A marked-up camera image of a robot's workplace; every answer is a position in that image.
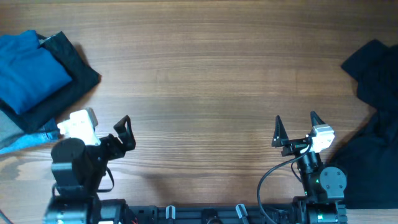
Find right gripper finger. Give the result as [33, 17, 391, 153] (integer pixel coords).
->
[271, 115, 289, 147]
[310, 111, 325, 126]

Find blue polo shirt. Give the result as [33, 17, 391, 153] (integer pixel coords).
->
[1, 30, 72, 114]

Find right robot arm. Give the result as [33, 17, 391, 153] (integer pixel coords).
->
[272, 111, 347, 223]

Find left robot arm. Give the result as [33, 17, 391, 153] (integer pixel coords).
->
[43, 115, 138, 224]

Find folded blue jeans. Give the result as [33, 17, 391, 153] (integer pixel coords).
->
[1, 119, 60, 155]

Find folded black garment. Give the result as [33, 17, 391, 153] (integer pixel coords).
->
[0, 30, 102, 135]

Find black garment pile right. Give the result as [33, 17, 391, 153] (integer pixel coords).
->
[330, 39, 397, 209]

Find folded grey garment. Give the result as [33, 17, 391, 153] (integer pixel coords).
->
[0, 111, 25, 149]

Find right black camera cable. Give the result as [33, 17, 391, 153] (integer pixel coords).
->
[256, 146, 313, 224]

